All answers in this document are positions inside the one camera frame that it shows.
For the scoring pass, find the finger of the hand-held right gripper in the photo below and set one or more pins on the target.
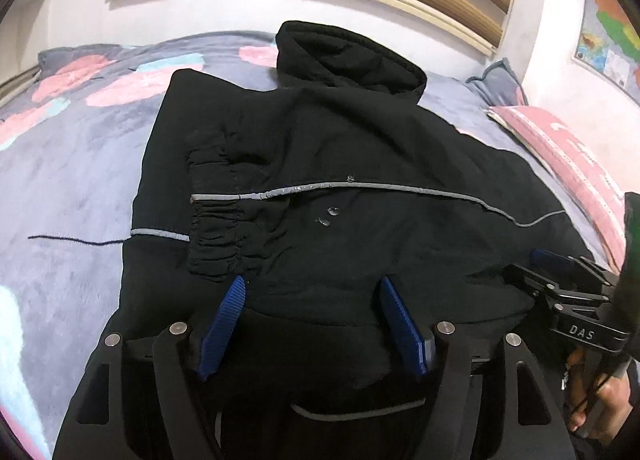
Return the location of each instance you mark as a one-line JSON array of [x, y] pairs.
[[550, 258], [527, 279]]

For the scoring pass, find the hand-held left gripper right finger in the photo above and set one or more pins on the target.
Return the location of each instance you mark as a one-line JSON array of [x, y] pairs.
[[402, 327]]

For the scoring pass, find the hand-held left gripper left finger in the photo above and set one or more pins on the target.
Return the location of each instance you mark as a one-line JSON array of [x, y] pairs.
[[222, 325]]

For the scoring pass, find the black hooded jacket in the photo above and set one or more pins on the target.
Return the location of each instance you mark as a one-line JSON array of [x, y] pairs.
[[325, 139]]

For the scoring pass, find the person's right hand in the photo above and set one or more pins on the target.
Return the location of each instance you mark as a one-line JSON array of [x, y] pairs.
[[615, 400]]

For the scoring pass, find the pink pillow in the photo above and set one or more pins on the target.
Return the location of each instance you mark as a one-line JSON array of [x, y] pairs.
[[565, 149]]

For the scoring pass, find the black thread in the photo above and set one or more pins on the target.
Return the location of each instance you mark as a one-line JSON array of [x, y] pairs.
[[75, 240]]

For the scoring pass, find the grey pillow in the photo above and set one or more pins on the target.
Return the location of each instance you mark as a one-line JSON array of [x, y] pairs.
[[500, 82]]

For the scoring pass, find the grey floral blanket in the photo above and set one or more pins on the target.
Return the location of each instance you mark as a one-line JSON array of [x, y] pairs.
[[75, 164]]

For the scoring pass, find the colourful wall map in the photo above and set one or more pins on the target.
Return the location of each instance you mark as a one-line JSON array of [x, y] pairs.
[[607, 29]]

